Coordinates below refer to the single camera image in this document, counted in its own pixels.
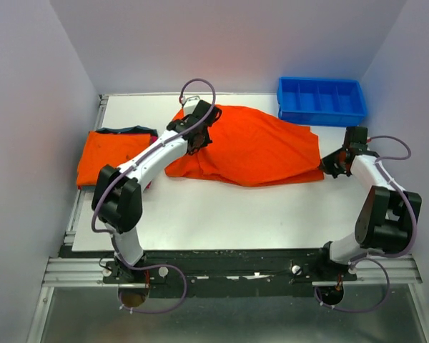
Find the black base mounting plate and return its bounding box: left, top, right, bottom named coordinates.
left=103, top=248, right=358, bottom=299

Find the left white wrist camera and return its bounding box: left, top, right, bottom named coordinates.
left=179, top=96, right=201, bottom=115

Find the blue plastic bin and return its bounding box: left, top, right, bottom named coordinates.
left=277, top=76, right=368, bottom=127

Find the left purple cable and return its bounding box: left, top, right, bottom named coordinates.
left=89, top=77, right=217, bottom=235

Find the folded orange shirt on stack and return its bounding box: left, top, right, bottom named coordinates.
left=76, top=131, right=150, bottom=189

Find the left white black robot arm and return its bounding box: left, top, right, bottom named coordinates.
left=91, top=96, right=222, bottom=282

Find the orange t shirt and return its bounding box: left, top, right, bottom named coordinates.
left=164, top=105, right=324, bottom=187

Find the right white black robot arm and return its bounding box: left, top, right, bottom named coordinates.
left=314, top=126, right=422, bottom=280

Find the aluminium frame rail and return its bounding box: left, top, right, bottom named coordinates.
left=41, top=255, right=110, bottom=289

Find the folded dark teal shirt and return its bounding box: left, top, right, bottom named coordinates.
left=96, top=126, right=158, bottom=137

